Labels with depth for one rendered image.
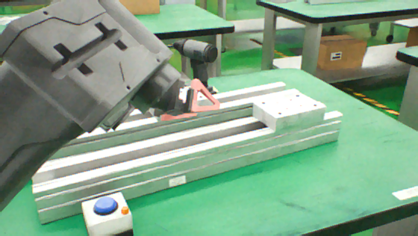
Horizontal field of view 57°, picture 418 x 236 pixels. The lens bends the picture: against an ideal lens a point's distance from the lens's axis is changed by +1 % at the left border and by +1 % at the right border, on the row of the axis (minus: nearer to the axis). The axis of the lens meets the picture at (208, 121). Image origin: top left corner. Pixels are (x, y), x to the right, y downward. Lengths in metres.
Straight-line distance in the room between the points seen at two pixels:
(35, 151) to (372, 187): 0.84
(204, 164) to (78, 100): 0.70
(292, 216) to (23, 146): 0.67
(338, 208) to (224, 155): 0.28
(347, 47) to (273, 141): 2.66
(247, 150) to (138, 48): 0.71
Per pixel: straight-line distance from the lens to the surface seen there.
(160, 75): 0.31
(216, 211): 0.84
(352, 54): 3.66
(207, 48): 1.23
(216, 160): 0.93
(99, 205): 0.77
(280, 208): 0.87
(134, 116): 1.09
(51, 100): 0.25
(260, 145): 0.98
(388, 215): 0.95
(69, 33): 0.26
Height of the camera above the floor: 1.32
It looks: 27 degrees down
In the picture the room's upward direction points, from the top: straight up
